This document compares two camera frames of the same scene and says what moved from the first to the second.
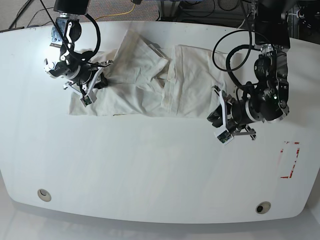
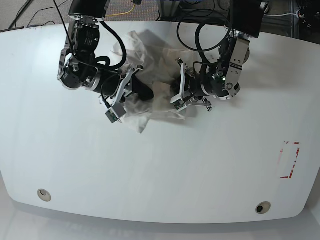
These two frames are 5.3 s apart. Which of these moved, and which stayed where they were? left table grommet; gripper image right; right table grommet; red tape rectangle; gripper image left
Moved: gripper image right; gripper image left
Stayed: right table grommet; left table grommet; red tape rectangle
